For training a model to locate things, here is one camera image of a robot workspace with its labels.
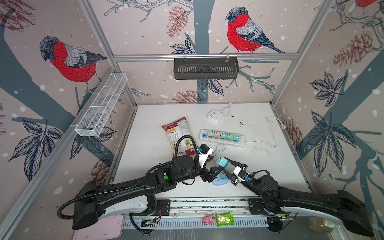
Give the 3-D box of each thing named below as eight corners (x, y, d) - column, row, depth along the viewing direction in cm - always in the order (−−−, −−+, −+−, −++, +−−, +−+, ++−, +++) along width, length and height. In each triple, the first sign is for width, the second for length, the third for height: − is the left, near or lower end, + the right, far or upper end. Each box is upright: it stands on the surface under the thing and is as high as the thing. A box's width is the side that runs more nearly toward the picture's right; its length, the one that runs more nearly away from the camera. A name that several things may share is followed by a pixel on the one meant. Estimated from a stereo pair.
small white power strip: (206, 117, 114) (206, 115, 112) (211, 110, 119) (212, 108, 117) (219, 123, 110) (219, 121, 108) (224, 115, 115) (224, 113, 113)
